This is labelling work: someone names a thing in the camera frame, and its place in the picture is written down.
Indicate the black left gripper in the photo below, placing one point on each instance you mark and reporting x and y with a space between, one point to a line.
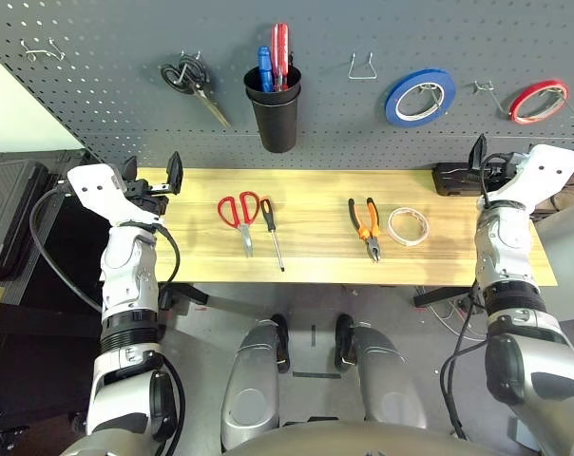
147 199

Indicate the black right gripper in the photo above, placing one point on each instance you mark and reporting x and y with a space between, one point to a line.
503 168

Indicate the white tape roll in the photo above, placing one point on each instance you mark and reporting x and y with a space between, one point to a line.
391 226

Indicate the black orange screwdriver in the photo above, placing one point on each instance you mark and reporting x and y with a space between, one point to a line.
267 214

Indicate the orange black pliers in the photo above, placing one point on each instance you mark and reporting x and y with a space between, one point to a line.
373 244

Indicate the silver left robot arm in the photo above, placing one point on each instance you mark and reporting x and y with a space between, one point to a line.
125 266

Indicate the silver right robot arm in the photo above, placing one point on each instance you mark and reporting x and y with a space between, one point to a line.
503 247

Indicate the grey metal pegboard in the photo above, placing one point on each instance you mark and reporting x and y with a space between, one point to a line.
339 123

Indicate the black flat tool case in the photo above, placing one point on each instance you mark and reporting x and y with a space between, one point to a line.
451 178

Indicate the red tape roll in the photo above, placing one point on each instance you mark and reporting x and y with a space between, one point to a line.
536 88

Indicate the blue tape roll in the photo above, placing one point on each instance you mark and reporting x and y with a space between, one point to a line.
391 102

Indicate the black outer holder cup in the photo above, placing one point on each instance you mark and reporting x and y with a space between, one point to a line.
277 123

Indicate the black holder cup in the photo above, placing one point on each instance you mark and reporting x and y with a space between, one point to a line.
277 123
292 88

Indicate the light grey chair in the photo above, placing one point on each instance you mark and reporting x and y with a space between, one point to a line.
565 266

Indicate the large black hard case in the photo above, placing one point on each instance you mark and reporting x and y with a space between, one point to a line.
11 204

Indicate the black inner holder cup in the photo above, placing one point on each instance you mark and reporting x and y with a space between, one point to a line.
292 88

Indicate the black left robot foot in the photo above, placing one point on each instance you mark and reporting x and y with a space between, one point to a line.
281 342

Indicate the black robot foot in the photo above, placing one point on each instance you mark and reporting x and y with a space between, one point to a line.
343 342
281 342

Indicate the short black floor tape strip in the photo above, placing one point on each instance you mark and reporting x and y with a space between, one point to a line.
313 335

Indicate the silver left robot leg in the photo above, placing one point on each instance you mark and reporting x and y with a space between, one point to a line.
249 380

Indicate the silver robot leg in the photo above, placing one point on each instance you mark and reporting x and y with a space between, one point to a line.
387 380
249 380

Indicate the black right robot foot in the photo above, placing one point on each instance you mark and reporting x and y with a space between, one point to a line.
343 342

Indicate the silver right robot leg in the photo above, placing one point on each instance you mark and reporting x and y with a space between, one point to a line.
387 380

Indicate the long black floor tape strip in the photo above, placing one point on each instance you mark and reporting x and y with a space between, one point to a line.
315 374

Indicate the small grey floor box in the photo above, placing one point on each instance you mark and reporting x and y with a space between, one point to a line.
524 432

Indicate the grey robot torso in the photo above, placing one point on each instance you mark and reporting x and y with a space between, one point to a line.
292 442

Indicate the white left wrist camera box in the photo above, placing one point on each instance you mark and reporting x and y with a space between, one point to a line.
97 190

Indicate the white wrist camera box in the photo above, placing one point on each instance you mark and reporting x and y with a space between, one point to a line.
543 171
97 190

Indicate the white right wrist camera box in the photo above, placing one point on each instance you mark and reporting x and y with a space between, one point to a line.
543 171

